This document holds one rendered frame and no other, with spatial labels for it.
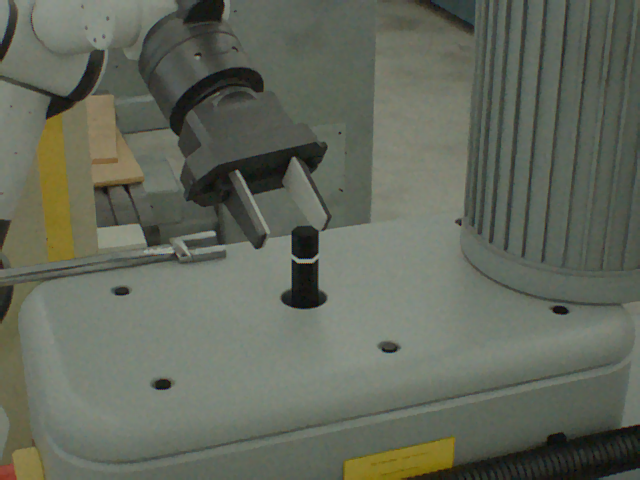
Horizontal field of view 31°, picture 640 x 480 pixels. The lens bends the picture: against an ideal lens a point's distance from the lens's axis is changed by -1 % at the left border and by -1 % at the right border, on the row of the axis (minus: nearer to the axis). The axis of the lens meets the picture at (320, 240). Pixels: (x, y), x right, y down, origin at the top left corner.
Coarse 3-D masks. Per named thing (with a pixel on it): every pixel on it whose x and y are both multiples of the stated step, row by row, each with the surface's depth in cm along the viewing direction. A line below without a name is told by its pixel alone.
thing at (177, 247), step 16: (176, 240) 101; (192, 240) 102; (208, 240) 102; (96, 256) 98; (112, 256) 98; (128, 256) 98; (144, 256) 99; (160, 256) 99; (176, 256) 99; (192, 256) 99; (208, 256) 99; (224, 256) 100; (0, 272) 96; (16, 272) 96; (32, 272) 96; (48, 272) 96; (64, 272) 96; (80, 272) 97
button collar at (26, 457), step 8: (32, 448) 92; (16, 456) 91; (24, 456) 91; (32, 456) 91; (16, 464) 90; (24, 464) 90; (32, 464) 90; (40, 464) 91; (16, 472) 91; (24, 472) 90; (32, 472) 90; (40, 472) 90
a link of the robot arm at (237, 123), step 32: (160, 64) 97; (192, 64) 95; (224, 64) 95; (160, 96) 97; (192, 96) 96; (224, 96) 95; (256, 96) 97; (192, 128) 94; (224, 128) 93; (256, 128) 95; (288, 128) 95; (192, 160) 92; (224, 160) 91; (256, 160) 93; (288, 160) 95; (320, 160) 98; (192, 192) 92; (256, 192) 97
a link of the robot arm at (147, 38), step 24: (96, 0) 99; (120, 0) 98; (144, 0) 98; (168, 0) 99; (192, 0) 96; (216, 0) 97; (96, 24) 100; (120, 24) 98; (144, 24) 99; (168, 24) 97; (192, 24) 97; (216, 24) 98; (144, 48) 98; (168, 48) 96; (144, 72) 99
